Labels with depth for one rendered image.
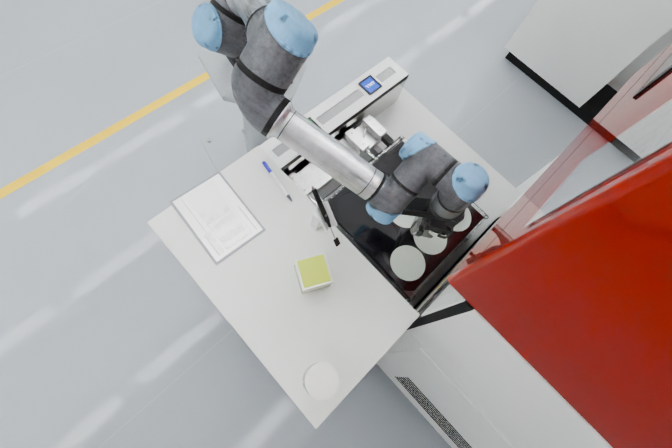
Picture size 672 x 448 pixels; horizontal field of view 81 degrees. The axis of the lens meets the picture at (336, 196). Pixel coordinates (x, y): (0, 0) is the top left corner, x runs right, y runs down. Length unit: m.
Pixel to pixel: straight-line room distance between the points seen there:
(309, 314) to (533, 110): 2.28
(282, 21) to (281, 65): 0.08
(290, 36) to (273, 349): 0.67
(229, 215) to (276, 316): 0.28
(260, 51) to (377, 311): 0.65
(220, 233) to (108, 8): 2.23
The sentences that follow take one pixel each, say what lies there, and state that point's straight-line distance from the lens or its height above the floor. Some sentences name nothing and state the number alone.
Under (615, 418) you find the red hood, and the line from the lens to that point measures 0.81.
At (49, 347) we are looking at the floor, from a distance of 2.17.
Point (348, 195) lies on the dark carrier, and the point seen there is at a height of 0.90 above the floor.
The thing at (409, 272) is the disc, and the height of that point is 0.90.
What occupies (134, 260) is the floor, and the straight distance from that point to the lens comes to 2.11.
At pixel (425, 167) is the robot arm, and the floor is 1.23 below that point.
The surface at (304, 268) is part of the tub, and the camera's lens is 0.93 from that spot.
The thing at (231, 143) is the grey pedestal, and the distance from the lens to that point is 2.26.
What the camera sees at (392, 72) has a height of 0.96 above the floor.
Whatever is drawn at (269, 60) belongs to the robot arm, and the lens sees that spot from 0.81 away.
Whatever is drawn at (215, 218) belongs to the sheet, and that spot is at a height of 0.97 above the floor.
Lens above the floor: 1.94
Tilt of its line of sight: 65 degrees down
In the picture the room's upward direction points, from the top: 18 degrees clockwise
